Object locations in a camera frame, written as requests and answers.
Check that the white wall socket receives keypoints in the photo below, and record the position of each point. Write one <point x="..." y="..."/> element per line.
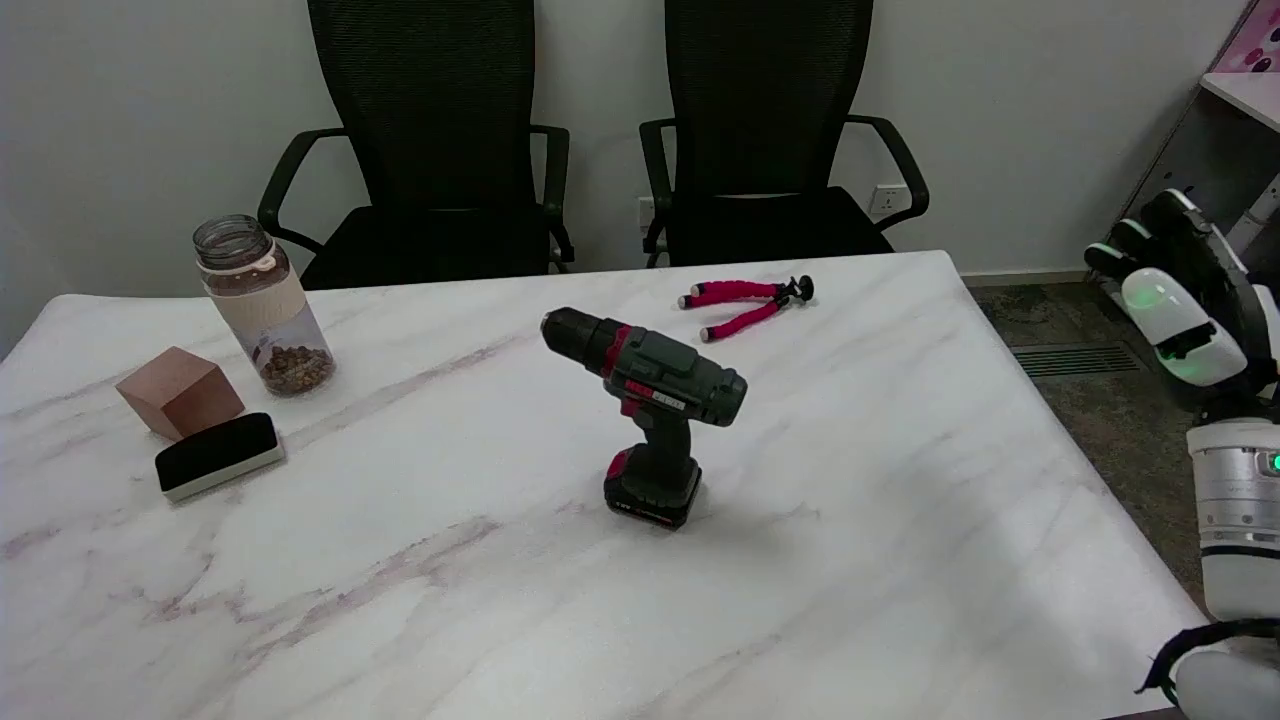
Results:
<point x="645" y="212"/>
<point x="888" y="200"/>

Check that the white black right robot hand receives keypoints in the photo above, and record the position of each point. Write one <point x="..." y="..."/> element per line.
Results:
<point x="1190" y="330"/>

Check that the white desk with owl panel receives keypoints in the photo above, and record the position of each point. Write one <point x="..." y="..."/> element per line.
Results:
<point x="1200" y="140"/>

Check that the pink flexible mini tripod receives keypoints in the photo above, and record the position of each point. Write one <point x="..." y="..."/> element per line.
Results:
<point x="730" y="291"/>

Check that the black and white eraser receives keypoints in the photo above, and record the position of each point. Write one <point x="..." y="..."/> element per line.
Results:
<point x="215" y="450"/>

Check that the dark floor vent grille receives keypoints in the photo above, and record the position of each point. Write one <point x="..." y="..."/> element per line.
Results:
<point x="1075" y="360"/>

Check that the black mesh office chair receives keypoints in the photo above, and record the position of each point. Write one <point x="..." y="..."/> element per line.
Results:
<point x="420" y="100"/>
<point x="770" y="100"/>

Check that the grey red power screwdriver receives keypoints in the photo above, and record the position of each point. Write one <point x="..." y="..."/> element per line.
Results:
<point x="670" y="375"/>

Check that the pink patterned board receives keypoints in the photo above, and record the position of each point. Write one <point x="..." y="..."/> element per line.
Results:
<point x="1255" y="40"/>

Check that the brown wooden cube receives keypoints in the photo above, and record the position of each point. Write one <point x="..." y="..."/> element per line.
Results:
<point x="180" y="392"/>

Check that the glass jar with beans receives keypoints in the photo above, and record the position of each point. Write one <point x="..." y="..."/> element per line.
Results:
<point x="265" y="310"/>

